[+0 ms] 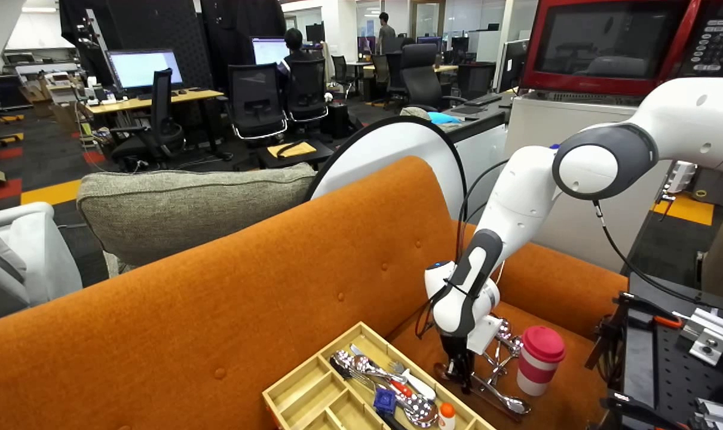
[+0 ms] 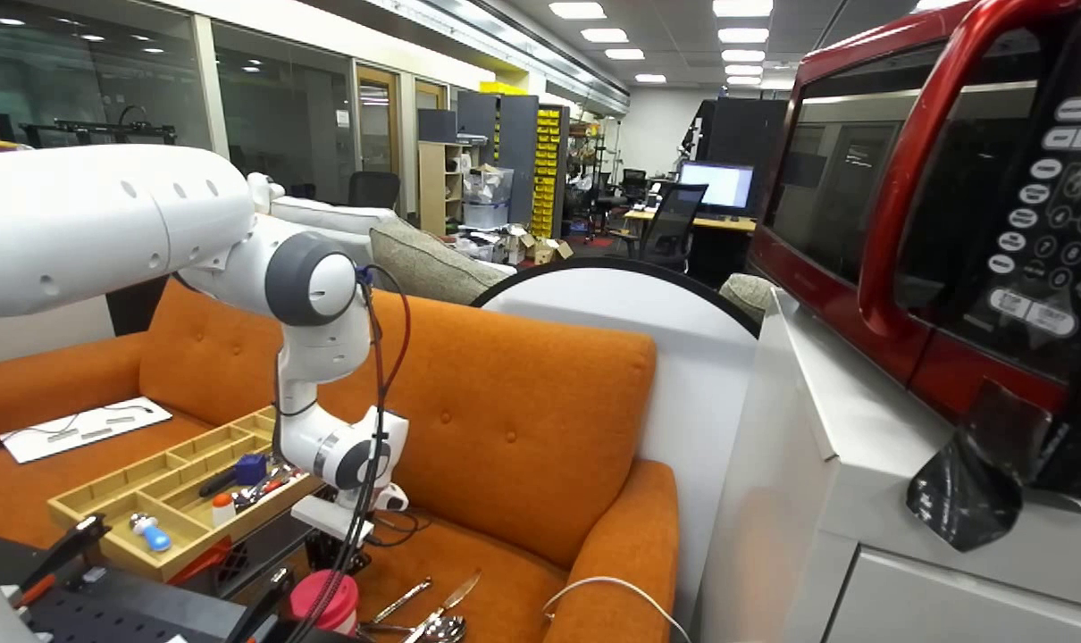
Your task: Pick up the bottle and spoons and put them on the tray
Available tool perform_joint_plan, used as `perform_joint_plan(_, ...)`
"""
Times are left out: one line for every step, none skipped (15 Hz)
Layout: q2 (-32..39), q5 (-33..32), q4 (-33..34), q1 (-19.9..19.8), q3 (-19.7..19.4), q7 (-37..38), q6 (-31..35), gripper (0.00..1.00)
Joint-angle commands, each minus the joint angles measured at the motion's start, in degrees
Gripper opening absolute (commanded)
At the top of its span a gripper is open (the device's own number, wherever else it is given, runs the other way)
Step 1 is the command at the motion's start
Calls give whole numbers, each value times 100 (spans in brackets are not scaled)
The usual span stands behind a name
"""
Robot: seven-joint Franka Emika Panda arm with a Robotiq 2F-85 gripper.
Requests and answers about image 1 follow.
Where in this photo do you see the heap of silver spoons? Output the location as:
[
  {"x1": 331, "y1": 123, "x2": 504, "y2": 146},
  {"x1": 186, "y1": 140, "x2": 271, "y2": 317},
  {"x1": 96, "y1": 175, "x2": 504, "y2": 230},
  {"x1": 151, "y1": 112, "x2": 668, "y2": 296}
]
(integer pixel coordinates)
[{"x1": 329, "y1": 343, "x2": 408, "y2": 386}]

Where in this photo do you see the wooden cutlery tray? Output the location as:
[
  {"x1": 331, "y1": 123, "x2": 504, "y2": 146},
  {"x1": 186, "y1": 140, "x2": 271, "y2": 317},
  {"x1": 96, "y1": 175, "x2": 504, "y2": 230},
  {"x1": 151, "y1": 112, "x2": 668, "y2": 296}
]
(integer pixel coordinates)
[{"x1": 262, "y1": 321, "x2": 497, "y2": 430}]

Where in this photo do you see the silver spoon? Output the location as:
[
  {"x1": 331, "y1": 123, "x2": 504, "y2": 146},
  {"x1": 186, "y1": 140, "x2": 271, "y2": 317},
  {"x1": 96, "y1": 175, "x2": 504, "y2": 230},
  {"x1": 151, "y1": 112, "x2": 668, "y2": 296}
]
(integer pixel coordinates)
[{"x1": 471, "y1": 376, "x2": 531, "y2": 416}]

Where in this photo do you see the white cup with red lid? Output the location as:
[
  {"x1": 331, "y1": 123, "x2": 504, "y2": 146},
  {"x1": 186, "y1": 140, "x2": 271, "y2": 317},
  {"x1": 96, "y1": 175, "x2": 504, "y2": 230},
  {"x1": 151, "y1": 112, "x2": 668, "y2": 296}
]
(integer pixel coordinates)
[{"x1": 516, "y1": 325, "x2": 566, "y2": 397}]

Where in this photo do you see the blue toy block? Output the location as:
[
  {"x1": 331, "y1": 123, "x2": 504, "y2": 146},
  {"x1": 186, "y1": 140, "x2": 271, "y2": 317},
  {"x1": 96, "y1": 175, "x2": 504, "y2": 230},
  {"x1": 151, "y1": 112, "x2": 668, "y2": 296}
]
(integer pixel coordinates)
[{"x1": 373, "y1": 389, "x2": 399, "y2": 416}]

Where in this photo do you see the round white reflector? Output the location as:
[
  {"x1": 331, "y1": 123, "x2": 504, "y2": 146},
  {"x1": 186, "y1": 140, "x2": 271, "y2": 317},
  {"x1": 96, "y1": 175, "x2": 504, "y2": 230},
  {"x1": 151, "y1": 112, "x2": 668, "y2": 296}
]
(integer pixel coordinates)
[{"x1": 304, "y1": 115, "x2": 468, "y2": 220}]

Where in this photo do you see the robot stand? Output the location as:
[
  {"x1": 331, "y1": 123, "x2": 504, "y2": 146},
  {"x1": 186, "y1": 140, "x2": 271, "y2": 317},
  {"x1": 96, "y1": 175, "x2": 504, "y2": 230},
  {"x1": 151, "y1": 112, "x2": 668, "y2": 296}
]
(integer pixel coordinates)
[{"x1": 586, "y1": 272, "x2": 723, "y2": 430}]

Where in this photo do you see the orange sofa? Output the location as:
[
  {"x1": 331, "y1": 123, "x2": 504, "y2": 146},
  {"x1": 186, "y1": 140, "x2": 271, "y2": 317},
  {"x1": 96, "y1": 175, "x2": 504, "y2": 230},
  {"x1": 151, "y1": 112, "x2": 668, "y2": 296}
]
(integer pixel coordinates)
[{"x1": 0, "y1": 156, "x2": 629, "y2": 430}]

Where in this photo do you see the white cabinet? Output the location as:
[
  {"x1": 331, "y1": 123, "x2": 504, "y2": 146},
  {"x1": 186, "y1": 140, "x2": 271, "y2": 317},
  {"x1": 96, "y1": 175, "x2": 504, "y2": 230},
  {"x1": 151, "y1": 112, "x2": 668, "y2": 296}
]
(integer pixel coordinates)
[{"x1": 504, "y1": 94, "x2": 674, "y2": 273}]

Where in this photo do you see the black keyboard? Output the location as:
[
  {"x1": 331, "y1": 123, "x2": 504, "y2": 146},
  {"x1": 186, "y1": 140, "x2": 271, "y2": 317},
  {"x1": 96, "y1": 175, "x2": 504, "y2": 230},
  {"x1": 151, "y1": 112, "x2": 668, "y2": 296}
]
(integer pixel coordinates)
[{"x1": 464, "y1": 92, "x2": 504, "y2": 108}]

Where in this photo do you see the low black table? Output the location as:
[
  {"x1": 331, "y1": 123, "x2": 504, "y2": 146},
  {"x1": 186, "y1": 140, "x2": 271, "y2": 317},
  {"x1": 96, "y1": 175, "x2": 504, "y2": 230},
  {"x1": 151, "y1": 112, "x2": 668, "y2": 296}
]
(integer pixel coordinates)
[{"x1": 256, "y1": 139, "x2": 336, "y2": 171}]

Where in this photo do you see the office chair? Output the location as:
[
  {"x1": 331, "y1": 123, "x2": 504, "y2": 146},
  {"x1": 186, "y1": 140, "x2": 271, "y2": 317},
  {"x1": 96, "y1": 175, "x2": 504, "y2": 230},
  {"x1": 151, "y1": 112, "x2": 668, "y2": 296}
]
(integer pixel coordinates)
[
  {"x1": 399, "y1": 43, "x2": 461, "y2": 112},
  {"x1": 109, "y1": 68, "x2": 186, "y2": 172}
]

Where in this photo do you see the monitor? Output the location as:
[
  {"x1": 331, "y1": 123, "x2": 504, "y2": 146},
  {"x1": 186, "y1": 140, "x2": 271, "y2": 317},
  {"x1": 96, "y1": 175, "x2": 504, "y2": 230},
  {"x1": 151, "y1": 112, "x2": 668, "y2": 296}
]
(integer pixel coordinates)
[
  {"x1": 105, "y1": 48, "x2": 185, "y2": 94},
  {"x1": 250, "y1": 36, "x2": 291, "y2": 66},
  {"x1": 495, "y1": 39, "x2": 530, "y2": 94}
]

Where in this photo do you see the grey cushion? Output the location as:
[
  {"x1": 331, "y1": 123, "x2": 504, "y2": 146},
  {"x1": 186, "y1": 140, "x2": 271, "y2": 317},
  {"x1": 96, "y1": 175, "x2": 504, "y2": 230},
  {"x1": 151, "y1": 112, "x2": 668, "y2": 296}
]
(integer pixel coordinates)
[{"x1": 76, "y1": 162, "x2": 318, "y2": 267}]

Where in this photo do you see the row of office chairs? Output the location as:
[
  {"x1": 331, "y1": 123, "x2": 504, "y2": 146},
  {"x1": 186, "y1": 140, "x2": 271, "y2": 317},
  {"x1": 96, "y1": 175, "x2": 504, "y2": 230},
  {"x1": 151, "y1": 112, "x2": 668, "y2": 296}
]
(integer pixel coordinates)
[{"x1": 226, "y1": 58, "x2": 330, "y2": 142}]

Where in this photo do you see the person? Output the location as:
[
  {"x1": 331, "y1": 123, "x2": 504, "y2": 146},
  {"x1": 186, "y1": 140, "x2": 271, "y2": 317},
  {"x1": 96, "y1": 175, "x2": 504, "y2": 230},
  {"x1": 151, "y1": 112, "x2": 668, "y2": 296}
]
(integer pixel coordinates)
[
  {"x1": 376, "y1": 12, "x2": 397, "y2": 56},
  {"x1": 277, "y1": 27, "x2": 312, "y2": 75}
]

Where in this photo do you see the red microwave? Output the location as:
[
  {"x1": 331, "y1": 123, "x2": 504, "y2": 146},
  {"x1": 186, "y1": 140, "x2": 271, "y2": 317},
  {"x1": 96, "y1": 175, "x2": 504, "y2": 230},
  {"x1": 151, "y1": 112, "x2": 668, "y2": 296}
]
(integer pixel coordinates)
[{"x1": 519, "y1": 0, "x2": 723, "y2": 100}]

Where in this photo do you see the wooden desk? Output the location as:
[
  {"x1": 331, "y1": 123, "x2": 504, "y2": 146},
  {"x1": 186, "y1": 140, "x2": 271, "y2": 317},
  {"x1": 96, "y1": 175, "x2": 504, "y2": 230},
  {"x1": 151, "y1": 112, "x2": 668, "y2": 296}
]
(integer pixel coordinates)
[{"x1": 85, "y1": 88, "x2": 225, "y2": 116}]

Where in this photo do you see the white armchair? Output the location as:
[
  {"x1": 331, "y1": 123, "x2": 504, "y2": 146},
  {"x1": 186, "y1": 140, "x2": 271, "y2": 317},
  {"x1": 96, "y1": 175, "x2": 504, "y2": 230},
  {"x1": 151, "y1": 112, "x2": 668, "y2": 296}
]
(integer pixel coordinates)
[{"x1": 0, "y1": 202, "x2": 83, "y2": 327}]

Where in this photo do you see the black partition panel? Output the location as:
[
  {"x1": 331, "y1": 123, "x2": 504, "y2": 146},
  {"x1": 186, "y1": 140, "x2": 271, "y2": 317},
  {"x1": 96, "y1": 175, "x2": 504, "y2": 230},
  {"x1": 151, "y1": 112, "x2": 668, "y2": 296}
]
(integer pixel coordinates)
[{"x1": 59, "y1": 0, "x2": 214, "y2": 91}]

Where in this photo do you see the white handled fork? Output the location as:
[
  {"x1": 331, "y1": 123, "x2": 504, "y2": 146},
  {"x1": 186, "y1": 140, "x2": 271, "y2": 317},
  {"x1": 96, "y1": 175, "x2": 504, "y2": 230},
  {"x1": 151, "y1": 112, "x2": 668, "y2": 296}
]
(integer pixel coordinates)
[{"x1": 388, "y1": 361, "x2": 437, "y2": 401}]

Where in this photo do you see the silver metal bracket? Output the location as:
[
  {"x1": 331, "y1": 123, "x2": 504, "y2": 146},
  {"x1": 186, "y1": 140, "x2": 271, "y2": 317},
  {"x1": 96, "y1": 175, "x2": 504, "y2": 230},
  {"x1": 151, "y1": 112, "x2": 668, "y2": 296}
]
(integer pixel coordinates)
[{"x1": 674, "y1": 307, "x2": 723, "y2": 366}]

